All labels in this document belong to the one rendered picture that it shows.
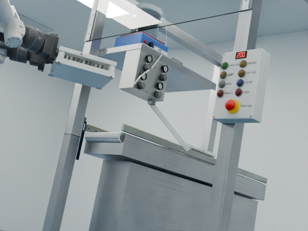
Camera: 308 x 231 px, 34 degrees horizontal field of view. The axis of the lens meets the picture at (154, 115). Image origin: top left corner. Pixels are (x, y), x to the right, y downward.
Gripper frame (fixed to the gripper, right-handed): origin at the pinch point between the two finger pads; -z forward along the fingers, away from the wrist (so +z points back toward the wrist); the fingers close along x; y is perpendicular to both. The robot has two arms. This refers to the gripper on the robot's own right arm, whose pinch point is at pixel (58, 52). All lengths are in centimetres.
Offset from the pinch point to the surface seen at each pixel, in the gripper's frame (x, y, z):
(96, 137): 25, -18, -47
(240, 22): -19, 64, -34
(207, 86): -17, 8, -98
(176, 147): 21, 3, -85
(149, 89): -1, 4, -55
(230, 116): 21, 70, -27
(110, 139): 26, -8, -46
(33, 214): 75, -481, -380
